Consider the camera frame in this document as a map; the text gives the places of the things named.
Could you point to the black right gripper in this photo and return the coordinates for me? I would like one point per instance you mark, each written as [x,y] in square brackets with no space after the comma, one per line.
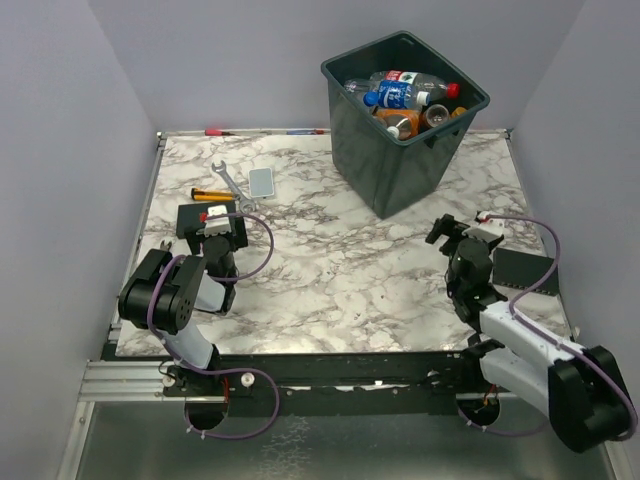
[450,226]

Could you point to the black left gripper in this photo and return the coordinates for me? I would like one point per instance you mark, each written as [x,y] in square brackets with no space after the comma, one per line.
[236,240]

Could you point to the large orange label bottle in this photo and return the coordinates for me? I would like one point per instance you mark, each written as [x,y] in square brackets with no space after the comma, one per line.
[401,124]

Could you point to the red cap bottle small label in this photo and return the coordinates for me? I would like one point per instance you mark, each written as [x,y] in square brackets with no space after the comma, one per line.
[434,116]

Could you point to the blue label bottle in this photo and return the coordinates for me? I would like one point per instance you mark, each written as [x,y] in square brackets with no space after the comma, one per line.
[397,95]

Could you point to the red label water bottle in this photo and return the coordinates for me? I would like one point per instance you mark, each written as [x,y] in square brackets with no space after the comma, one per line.
[435,86]

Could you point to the pepsi bottle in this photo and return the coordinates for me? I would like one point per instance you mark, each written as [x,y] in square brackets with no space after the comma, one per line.
[359,87]

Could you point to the orange juice bottle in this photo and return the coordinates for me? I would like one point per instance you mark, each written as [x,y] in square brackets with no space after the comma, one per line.
[457,112]

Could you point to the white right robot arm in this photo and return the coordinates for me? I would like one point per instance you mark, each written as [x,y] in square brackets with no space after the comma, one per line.
[579,390]

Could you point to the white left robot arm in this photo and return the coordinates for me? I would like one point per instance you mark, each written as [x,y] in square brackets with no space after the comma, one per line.
[164,291]

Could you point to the dark green plastic bin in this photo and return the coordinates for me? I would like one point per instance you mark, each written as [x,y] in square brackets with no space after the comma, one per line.
[390,175]

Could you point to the black flat box left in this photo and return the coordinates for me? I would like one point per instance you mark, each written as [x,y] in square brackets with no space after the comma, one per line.
[189,216]

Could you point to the yellow utility knife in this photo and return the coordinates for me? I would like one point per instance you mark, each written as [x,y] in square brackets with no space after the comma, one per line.
[211,196]

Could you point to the silver wrench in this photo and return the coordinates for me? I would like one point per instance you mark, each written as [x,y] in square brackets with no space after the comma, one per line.
[246,205]

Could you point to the white grey power bank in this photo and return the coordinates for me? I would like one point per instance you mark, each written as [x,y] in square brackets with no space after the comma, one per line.
[261,183]

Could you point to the red screwdriver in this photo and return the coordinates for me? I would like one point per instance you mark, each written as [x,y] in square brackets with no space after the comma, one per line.
[217,133]

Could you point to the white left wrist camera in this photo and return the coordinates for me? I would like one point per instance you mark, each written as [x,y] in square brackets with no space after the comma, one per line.
[215,221]

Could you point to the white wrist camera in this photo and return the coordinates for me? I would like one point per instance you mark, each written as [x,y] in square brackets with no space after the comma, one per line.
[485,228]
[215,221]

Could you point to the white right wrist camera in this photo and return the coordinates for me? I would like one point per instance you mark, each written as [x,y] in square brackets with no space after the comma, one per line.
[485,228]

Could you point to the black network switch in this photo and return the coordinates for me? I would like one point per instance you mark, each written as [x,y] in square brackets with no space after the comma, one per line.
[518,270]

